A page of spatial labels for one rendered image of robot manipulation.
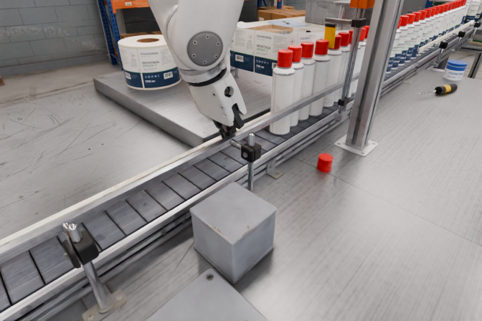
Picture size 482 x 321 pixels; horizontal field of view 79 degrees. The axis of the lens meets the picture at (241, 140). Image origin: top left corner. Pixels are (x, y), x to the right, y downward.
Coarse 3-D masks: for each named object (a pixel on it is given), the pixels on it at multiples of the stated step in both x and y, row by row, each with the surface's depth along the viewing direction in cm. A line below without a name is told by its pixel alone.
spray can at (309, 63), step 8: (304, 48) 72; (312, 48) 72; (304, 56) 72; (312, 56) 73; (304, 64) 73; (312, 64) 73; (304, 72) 74; (312, 72) 74; (304, 80) 75; (312, 80) 76; (304, 88) 76; (304, 96) 77; (304, 112) 79; (304, 120) 80
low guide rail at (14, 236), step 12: (252, 120) 73; (204, 144) 63; (180, 156) 59; (156, 168) 56; (132, 180) 53; (108, 192) 50; (84, 204) 47; (60, 216) 45; (36, 228) 43; (0, 240) 41; (12, 240) 41
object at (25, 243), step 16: (352, 80) 88; (320, 96) 76; (288, 112) 68; (256, 128) 61; (224, 144) 55; (192, 160) 51; (160, 176) 47; (128, 192) 43; (96, 208) 40; (48, 224) 37; (16, 240) 35; (32, 240) 36; (0, 256) 34
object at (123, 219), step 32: (352, 96) 96; (224, 160) 64; (160, 192) 55; (192, 192) 55; (96, 224) 48; (128, 224) 48; (32, 256) 43; (64, 256) 43; (0, 288) 39; (32, 288) 39
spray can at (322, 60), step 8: (320, 40) 75; (328, 40) 74; (320, 48) 74; (328, 48) 75; (320, 56) 75; (328, 56) 76; (320, 64) 75; (328, 64) 76; (320, 72) 76; (320, 80) 77; (312, 88) 79; (320, 88) 79; (312, 104) 81; (320, 104) 81; (312, 112) 82; (320, 112) 83
